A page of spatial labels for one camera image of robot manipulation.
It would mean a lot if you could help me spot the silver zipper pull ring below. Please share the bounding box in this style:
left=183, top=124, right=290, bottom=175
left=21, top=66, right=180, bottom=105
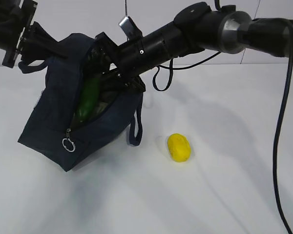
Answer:
left=62, top=128, right=76, bottom=153

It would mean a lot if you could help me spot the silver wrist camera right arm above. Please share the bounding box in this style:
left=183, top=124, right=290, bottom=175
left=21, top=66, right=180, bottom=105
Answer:
left=119, top=16, right=142, bottom=40

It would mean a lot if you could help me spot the glass container with green lid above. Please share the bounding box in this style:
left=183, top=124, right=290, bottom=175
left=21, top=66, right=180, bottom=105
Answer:
left=70, top=91, right=119, bottom=128

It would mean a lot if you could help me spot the green cucumber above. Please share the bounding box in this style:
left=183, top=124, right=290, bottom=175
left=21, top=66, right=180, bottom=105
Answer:
left=75, top=75, right=100, bottom=122

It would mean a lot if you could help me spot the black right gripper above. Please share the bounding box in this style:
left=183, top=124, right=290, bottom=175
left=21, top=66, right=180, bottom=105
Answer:
left=87, top=32, right=146, bottom=92

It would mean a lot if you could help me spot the dark navy fabric lunch bag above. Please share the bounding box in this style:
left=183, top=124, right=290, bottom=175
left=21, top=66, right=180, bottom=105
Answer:
left=19, top=33, right=143, bottom=171

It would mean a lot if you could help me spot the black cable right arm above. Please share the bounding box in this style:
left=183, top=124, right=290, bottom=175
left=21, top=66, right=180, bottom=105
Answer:
left=152, top=51, right=223, bottom=92

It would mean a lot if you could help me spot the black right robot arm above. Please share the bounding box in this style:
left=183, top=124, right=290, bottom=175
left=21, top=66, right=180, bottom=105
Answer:
left=86, top=2, right=293, bottom=81

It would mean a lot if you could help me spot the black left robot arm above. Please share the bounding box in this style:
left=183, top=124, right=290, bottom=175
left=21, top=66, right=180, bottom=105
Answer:
left=0, top=0, right=68, bottom=68

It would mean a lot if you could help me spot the yellow lemon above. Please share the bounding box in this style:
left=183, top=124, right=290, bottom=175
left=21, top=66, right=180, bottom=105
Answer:
left=167, top=133, right=191, bottom=162

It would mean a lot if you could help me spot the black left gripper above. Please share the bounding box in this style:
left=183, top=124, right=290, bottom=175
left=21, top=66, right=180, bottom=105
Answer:
left=2, top=0, right=68, bottom=67

